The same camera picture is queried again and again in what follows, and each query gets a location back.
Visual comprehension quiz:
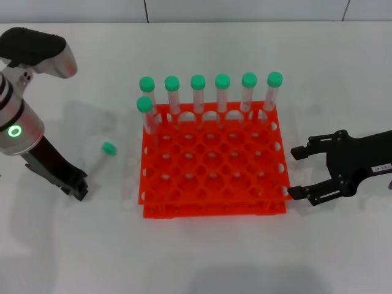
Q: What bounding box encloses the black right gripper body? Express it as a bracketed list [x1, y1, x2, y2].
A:
[325, 129, 392, 198]

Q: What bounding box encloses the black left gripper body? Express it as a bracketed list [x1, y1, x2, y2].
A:
[21, 136, 88, 185]

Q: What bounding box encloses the green capped clear test tube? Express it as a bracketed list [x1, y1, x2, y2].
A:
[240, 72, 258, 113]
[214, 73, 231, 114]
[139, 76, 160, 126]
[190, 74, 206, 114]
[263, 71, 284, 113]
[164, 75, 182, 117]
[136, 96, 159, 145]
[87, 141, 118, 178]

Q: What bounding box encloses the orange test tube rack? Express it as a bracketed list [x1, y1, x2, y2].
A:
[137, 100, 294, 220]

